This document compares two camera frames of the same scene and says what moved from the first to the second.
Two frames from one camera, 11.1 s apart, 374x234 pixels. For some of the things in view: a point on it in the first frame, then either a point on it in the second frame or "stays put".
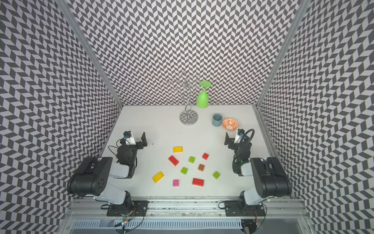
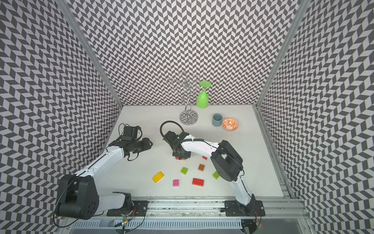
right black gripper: x=231 y=141 → x=175 y=153
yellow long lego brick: x=159 y=176 stays put
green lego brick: x=184 y=170 stays put
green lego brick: x=216 y=175 stays put
